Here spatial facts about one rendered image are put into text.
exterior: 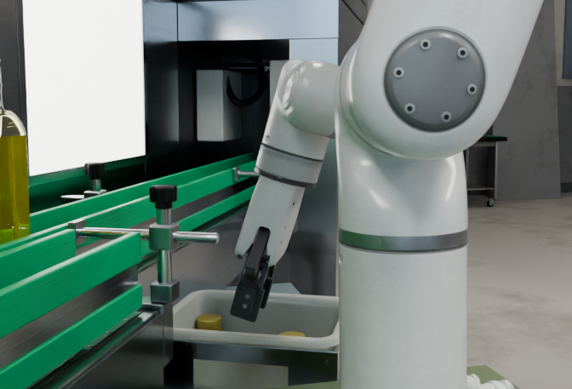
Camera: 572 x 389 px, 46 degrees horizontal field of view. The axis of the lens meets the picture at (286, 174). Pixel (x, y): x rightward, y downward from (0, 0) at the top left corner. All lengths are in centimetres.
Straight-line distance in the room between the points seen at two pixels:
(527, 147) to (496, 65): 781
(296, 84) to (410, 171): 23
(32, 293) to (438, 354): 30
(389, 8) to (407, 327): 22
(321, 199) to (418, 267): 109
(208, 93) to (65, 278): 118
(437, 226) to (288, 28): 113
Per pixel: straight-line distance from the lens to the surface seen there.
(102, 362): 63
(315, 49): 154
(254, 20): 158
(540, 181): 829
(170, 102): 158
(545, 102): 839
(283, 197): 76
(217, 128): 172
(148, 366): 73
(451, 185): 49
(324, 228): 156
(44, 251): 71
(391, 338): 49
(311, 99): 67
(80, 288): 62
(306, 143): 76
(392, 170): 49
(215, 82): 172
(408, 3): 40
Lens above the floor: 110
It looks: 6 degrees down
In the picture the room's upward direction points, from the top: straight up
